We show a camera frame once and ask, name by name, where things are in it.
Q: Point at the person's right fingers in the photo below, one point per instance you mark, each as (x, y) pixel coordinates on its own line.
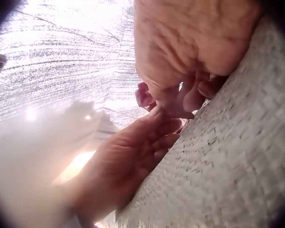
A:
(192, 97)

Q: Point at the person's left hand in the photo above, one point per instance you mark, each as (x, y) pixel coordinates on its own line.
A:
(118, 161)

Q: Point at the white woven sack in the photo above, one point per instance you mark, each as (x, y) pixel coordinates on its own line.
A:
(228, 154)

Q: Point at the person's right hand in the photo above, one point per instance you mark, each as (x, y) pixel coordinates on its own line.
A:
(180, 40)

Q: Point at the person's left fingers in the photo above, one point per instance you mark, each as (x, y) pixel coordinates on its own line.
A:
(162, 133)

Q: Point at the pink piece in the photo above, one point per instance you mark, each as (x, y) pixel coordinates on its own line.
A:
(143, 96)

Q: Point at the translucent woven shade sheet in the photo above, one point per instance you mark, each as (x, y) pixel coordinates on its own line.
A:
(61, 54)

